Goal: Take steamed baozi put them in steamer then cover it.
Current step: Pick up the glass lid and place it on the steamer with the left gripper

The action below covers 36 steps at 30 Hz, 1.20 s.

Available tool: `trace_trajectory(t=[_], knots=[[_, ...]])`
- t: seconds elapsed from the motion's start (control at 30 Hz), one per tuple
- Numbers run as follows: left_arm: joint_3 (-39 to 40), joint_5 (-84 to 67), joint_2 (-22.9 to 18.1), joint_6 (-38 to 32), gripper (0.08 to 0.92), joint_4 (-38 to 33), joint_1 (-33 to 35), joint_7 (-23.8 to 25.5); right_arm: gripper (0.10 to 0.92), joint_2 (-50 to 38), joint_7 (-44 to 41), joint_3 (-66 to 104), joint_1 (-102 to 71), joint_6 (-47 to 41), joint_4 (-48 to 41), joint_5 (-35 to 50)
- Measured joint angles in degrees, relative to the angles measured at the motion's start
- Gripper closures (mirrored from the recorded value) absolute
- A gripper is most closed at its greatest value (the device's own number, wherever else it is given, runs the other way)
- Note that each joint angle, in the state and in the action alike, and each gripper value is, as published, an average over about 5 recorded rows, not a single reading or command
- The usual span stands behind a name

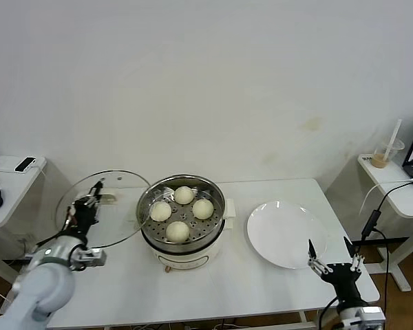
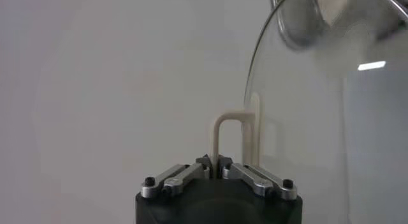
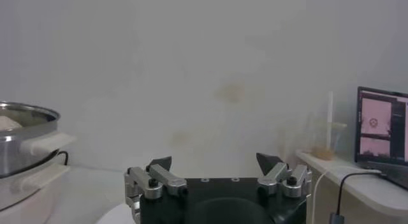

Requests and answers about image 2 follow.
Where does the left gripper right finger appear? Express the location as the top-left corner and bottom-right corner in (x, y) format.
(218, 154), (299, 201)

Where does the glass lid with cream handle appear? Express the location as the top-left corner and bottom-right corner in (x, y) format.
(210, 0), (408, 224)

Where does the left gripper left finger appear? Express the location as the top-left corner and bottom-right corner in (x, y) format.
(140, 154), (213, 199)

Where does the stainless steel steamer basket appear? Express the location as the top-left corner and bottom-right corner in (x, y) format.
(269, 0), (408, 50)

